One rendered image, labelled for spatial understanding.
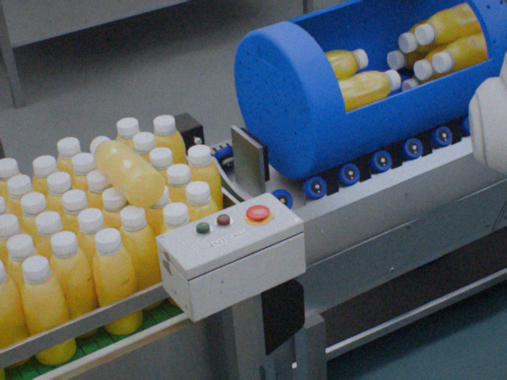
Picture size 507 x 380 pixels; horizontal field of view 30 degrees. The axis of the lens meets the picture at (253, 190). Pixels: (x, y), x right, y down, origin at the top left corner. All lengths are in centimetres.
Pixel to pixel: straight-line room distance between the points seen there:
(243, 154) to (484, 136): 54
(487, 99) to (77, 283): 67
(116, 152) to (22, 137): 252
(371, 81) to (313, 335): 54
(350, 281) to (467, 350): 94
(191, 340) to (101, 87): 286
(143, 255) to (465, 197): 74
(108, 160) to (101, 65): 302
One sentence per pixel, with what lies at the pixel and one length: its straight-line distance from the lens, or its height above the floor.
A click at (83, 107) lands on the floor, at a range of 420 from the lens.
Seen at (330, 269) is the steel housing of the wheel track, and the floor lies 77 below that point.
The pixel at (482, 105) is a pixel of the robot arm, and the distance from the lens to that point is 139.
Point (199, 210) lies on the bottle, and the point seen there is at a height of 105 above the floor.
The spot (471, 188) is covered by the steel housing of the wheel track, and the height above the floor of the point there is 84.
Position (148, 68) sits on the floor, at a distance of 447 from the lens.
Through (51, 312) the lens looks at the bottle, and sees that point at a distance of 146.
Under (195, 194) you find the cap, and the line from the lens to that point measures 153.
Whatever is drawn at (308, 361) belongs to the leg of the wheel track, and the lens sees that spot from 200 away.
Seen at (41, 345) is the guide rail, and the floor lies 96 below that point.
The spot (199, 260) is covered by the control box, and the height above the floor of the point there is 110.
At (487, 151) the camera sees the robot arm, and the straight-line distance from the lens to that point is 139.
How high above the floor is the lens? 192
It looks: 33 degrees down
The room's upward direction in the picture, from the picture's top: 5 degrees counter-clockwise
